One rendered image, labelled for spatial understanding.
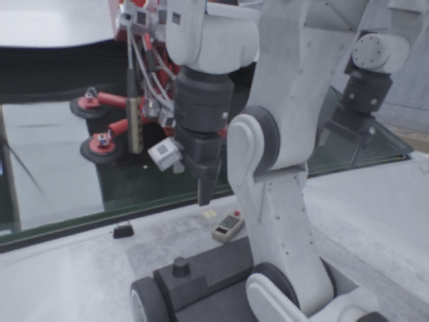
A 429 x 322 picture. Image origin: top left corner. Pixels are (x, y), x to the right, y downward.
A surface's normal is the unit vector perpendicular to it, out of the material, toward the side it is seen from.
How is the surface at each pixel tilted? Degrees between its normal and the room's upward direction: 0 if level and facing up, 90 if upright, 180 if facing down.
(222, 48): 102
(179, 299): 45
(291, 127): 86
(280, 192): 60
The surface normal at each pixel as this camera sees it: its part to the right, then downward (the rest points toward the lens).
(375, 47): -0.84, 0.15
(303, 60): 0.51, 0.50
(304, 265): 0.42, -0.40
